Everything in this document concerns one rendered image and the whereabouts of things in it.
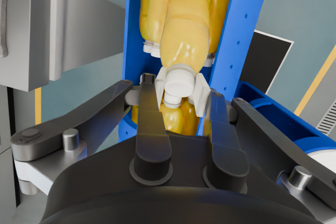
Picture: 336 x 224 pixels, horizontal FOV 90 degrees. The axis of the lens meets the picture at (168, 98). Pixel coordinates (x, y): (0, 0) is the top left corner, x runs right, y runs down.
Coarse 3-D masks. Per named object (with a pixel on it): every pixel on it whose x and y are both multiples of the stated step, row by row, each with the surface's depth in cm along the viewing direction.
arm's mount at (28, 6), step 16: (16, 0) 41; (32, 0) 41; (48, 0) 46; (16, 16) 42; (32, 16) 43; (48, 16) 48; (16, 32) 43; (32, 32) 44; (48, 32) 49; (16, 48) 44; (32, 48) 45; (48, 48) 51; (0, 64) 46; (16, 64) 46; (32, 64) 47; (48, 64) 53; (0, 80) 47; (16, 80) 47; (32, 80) 48; (48, 80) 55
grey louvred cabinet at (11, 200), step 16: (0, 96) 153; (0, 112) 157; (0, 128) 162; (0, 144) 167; (0, 160) 172; (0, 176) 178; (16, 176) 207; (0, 192) 184; (16, 192) 214; (0, 208) 190
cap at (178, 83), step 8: (168, 72) 21; (176, 72) 20; (184, 72) 20; (168, 80) 20; (176, 80) 20; (184, 80) 20; (192, 80) 21; (168, 88) 21; (176, 88) 21; (184, 88) 21; (192, 88) 21; (176, 96) 23; (184, 96) 23
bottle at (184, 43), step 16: (176, 0) 26; (192, 0) 25; (208, 0) 28; (176, 16) 23; (192, 16) 23; (208, 16) 26; (176, 32) 22; (192, 32) 22; (208, 32) 24; (160, 48) 23; (176, 48) 21; (192, 48) 21; (208, 48) 24; (176, 64) 21; (192, 64) 22
